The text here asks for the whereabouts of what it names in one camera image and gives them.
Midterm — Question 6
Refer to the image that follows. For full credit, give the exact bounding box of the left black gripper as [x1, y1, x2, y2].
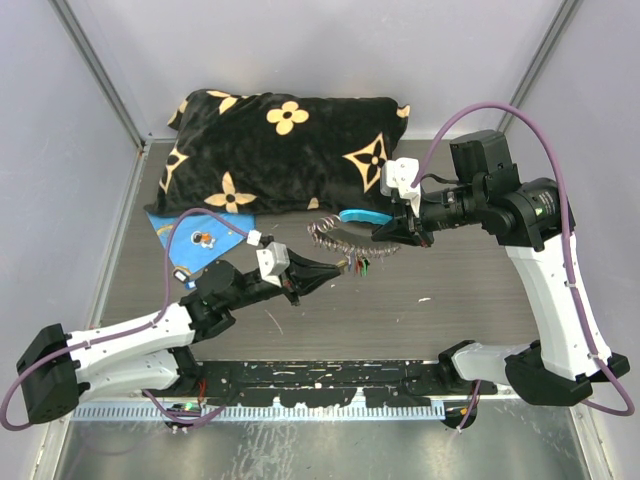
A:
[226, 248, 340, 311]

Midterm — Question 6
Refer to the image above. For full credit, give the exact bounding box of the green tagged key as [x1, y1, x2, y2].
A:
[359, 257, 370, 277]

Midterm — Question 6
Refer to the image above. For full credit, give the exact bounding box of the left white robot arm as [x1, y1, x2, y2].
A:
[16, 246, 346, 425]

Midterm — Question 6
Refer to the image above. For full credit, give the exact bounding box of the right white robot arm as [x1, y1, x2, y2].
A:
[372, 130, 606, 406]

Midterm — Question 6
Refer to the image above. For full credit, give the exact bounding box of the blue cartoon cloth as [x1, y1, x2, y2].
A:
[146, 213, 255, 275]

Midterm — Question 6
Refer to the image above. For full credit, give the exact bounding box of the black floral plush pillow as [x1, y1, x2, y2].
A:
[145, 89, 410, 217]

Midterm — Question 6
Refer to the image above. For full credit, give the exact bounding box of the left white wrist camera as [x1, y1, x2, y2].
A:
[246, 229, 290, 287]

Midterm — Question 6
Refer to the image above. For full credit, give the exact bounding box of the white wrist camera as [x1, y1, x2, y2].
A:
[380, 157, 422, 216]
[246, 229, 290, 287]

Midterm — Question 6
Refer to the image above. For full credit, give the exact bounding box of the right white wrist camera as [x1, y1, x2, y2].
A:
[380, 157, 422, 216]

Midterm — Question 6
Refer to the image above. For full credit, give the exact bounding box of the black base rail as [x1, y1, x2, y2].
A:
[152, 360, 474, 408]

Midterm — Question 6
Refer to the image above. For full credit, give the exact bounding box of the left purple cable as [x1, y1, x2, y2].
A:
[0, 208, 264, 432]

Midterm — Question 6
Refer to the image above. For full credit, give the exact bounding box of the purple cable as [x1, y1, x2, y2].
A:
[413, 102, 636, 416]
[0, 208, 264, 432]

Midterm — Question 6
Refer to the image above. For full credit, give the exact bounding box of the white slotted cable duct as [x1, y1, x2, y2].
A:
[71, 399, 445, 422]

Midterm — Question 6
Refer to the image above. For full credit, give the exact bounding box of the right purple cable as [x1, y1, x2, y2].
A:
[413, 102, 636, 416]

